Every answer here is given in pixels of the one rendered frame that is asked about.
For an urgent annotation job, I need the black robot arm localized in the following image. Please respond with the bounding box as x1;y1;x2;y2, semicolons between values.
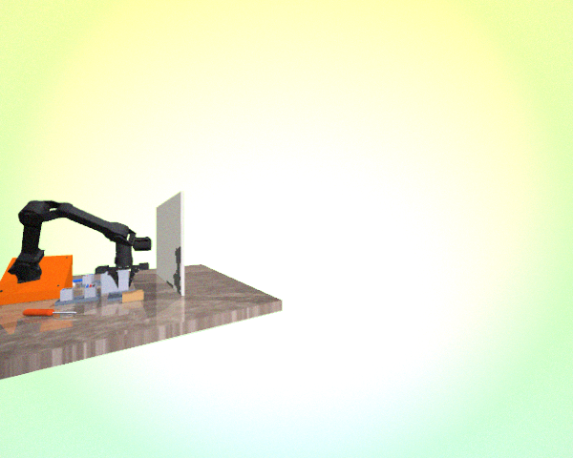
8;199;153;283

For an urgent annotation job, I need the grey flat panel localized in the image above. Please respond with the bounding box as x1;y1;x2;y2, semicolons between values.
156;191;184;296

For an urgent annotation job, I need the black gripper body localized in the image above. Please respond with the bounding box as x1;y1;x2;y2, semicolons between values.
95;252;150;275

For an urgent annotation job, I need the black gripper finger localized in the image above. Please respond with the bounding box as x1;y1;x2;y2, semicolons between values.
129;270;139;288
107;272;118;289

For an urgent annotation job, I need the orange-handled screwdriver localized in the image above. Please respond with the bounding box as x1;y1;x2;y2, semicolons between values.
22;309;76;317

